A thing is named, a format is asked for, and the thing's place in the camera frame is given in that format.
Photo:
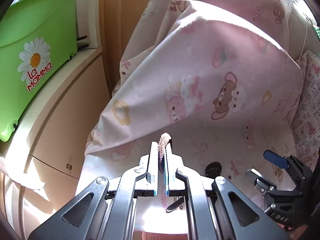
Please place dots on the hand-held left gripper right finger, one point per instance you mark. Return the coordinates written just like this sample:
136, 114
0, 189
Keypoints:
168, 177

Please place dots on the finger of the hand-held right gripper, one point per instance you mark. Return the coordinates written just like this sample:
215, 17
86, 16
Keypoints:
275, 158
257, 177

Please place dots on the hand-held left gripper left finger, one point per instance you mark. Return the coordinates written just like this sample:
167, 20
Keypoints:
153, 172

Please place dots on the brown fuzzy strip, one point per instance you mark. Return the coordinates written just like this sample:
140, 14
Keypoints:
163, 142

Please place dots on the small black flat item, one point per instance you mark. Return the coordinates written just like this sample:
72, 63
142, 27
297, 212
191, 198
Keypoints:
175, 205

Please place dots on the black round lid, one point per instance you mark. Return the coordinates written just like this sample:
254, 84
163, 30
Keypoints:
213, 170

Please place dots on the pink bear-print bed sheet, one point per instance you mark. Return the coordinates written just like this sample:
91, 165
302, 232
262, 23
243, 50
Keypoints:
225, 145

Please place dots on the patterned pillow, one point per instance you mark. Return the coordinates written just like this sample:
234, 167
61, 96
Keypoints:
310, 105

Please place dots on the round cabinet knob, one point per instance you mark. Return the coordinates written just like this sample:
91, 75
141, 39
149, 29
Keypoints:
68, 166

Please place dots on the white cabinet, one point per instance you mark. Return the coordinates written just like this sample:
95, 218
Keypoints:
62, 120

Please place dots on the white cloth strip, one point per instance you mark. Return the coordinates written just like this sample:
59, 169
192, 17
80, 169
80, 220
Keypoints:
27, 183

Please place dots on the large pink bear-print pillow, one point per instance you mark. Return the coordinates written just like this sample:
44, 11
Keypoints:
200, 55

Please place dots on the green checkered cloth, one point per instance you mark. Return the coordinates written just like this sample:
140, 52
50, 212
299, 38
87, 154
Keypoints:
317, 32

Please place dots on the wooden headboard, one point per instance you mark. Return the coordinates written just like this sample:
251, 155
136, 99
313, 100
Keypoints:
112, 30

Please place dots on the green plastic bin daisy label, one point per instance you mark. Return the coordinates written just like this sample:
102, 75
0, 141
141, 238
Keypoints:
50, 25

